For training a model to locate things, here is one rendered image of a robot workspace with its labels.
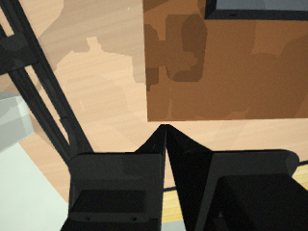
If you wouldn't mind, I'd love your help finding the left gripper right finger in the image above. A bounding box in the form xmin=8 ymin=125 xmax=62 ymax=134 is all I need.
xmin=166 ymin=124 xmax=299 ymax=231

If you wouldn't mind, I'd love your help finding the brown wooden stand with grey legs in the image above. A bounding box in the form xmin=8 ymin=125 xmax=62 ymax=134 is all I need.
xmin=142 ymin=0 xmax=308 ymax=122

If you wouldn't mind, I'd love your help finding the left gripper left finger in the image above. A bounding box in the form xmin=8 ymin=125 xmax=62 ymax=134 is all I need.
xmin=68 ymin=124 xmax=167 ymax=231

